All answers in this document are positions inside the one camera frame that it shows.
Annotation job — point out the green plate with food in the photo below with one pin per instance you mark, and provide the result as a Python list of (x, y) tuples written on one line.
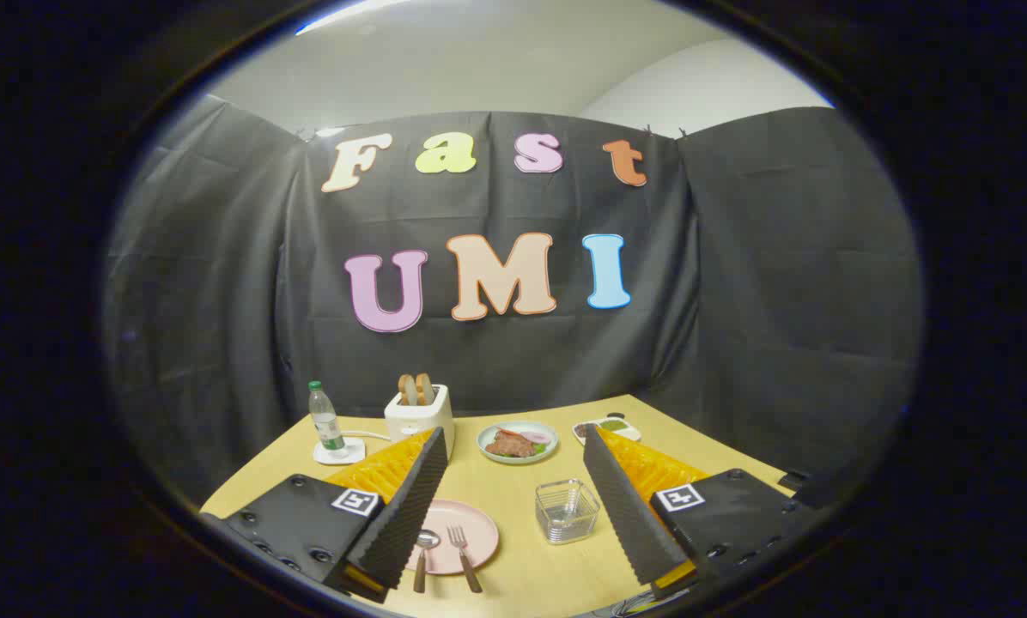
[(517, 442)]

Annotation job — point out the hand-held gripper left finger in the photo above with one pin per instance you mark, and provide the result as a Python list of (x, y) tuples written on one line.
[(404, 515)]

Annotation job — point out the white sauce dish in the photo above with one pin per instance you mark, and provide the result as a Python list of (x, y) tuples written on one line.
[(608, 427)]

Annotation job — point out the clear square glass container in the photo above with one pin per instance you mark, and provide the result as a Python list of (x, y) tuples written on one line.
[(567, 511)]

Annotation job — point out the pink plate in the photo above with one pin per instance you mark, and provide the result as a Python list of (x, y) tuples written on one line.
[(470, 532)]

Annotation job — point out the clear plastic water bottle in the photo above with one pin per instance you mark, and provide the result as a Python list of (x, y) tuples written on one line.
[(325, 421)]

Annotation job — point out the white square coaster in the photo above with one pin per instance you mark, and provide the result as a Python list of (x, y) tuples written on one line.
[(342, 452)]

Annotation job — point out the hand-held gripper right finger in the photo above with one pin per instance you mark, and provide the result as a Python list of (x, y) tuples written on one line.
[(629, 515)]

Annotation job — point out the black backdrop cloth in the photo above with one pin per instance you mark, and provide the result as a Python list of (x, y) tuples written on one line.
[(513, 343)]

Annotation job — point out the white toaster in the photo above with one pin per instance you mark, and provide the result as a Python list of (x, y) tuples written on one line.
[(419, 421)]

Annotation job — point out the toast slice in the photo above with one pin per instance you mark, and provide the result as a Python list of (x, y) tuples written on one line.
[(407, 390), (425, 388)]

